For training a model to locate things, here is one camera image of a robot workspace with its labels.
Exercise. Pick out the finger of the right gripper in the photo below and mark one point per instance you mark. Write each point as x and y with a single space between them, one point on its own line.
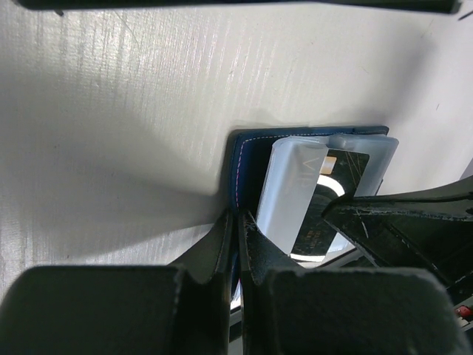
452 202
442 247

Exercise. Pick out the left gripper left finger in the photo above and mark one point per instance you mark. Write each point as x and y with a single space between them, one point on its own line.
180 308

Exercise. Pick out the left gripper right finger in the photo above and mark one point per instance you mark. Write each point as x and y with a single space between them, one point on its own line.
287 309

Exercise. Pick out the black VIP credit card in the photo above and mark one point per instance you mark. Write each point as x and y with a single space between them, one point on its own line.
340 174

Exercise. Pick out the blue leather card holder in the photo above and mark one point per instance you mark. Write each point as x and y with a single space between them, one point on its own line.
274 172

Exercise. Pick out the black plastic card rack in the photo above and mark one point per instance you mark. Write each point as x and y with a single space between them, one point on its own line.
428 6

